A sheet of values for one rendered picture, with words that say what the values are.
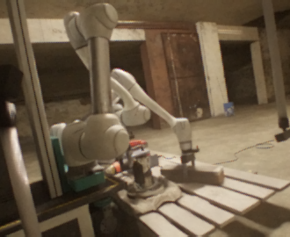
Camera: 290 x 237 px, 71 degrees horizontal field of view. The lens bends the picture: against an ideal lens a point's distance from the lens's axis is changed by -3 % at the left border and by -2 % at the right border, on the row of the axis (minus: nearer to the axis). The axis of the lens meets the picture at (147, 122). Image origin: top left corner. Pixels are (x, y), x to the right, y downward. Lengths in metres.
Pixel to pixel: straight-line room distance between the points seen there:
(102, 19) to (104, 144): 0.58
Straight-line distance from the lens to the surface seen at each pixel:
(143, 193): 1.35
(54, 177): 1.25
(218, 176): 1.43
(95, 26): 1.10
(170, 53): 6.24
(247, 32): 9.05
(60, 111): 10.33
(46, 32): 5.32
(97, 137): 0.96
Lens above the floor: 0.72
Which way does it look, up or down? 5 degrees down
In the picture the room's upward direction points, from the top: 10 degrees counter-clockwise
